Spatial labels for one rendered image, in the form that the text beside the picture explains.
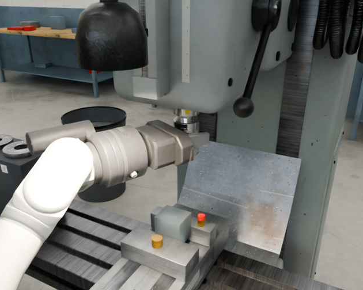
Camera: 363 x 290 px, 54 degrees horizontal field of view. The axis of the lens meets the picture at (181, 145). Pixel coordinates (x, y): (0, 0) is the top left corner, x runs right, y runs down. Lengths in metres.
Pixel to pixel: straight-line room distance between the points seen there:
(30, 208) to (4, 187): 0.55
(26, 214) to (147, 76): 0.24
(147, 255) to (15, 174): 0.42
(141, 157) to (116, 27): 0.26
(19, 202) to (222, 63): 0.32
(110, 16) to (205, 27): 0.18
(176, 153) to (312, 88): 0.46
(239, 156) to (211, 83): 0.55
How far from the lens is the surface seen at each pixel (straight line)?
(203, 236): 0.78
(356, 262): 2.44
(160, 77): 0.50
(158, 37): 0.49
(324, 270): 2.31
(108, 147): 0.53
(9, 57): 8.02
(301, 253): 1.16
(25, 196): 0.48
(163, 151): 0.57
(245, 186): 1.03
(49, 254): 0.93
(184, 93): 0.52
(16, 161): 0.96
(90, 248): 0.92
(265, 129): 1.00
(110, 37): 0.35
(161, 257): 0.71
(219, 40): 0.49
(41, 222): 0.49
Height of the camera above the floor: 1.48
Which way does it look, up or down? 24 degrees down
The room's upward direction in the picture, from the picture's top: straight up
